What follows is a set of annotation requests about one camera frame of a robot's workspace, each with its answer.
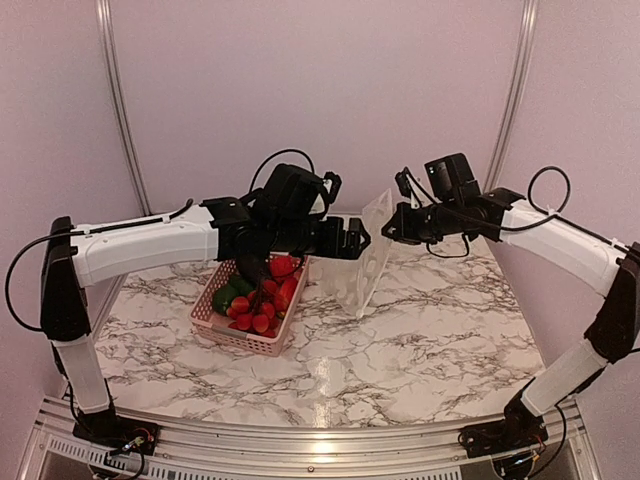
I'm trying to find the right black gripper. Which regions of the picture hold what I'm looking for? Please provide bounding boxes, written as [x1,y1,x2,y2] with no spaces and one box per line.
[380,199,461,246]

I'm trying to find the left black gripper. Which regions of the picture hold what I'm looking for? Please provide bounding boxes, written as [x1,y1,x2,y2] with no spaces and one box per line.
[270,215,371,259]

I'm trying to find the clear zip top bag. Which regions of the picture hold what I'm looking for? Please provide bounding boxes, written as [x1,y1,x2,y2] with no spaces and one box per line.
[317,189,393,319]

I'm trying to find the green toy pepper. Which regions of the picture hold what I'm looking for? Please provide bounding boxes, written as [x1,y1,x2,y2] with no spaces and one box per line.
[211,284,239,316]

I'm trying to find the pink perforated plastic basket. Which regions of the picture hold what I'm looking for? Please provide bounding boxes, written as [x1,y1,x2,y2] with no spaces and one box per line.
[190,254,307,357]

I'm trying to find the purple toy eggplant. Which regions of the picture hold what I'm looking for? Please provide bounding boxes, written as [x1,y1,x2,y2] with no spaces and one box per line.
[235,254,272,286]

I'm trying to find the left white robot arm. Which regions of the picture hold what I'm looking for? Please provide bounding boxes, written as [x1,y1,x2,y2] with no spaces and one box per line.
[40,164,371,445]

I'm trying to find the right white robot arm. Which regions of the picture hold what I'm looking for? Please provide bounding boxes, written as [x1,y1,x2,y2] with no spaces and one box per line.
[382,153,639,448]

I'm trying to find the red toy ball fruit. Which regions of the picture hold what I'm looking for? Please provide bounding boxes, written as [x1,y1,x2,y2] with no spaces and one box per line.
[269,255,299,283]

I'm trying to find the red cherry bunch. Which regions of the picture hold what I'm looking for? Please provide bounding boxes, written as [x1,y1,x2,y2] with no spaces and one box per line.
[226,280,280,338]

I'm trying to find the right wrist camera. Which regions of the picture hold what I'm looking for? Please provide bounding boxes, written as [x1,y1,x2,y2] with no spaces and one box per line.
[395,167,423,209]

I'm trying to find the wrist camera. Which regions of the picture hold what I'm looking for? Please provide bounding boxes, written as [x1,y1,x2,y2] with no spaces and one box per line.
[395,167,423,209]
[310,171,342,216]

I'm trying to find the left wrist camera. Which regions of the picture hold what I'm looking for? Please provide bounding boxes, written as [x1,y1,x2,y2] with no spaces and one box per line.
[310,171,342,216]

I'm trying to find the right aluminium corner post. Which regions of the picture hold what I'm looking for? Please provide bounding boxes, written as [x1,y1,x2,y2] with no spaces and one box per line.
[483,0,539,190]

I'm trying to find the aluminium corner post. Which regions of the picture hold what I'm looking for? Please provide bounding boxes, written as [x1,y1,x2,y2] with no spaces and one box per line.
[95,0,152,216]
[483,0,539,190]

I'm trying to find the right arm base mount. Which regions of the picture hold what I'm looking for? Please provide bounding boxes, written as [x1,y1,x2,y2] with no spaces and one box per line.
[458,419,549,458]

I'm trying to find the aluminium front frame rail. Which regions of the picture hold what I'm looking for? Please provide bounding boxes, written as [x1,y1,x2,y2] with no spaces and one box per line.
[19,394,601,480]

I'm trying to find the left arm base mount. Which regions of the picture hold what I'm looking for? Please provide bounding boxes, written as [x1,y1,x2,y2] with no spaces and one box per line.
[73,412,160,457]

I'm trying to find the left aluminium corner post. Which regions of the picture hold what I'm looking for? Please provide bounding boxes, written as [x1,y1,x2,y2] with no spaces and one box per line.
[95,0,152,216]

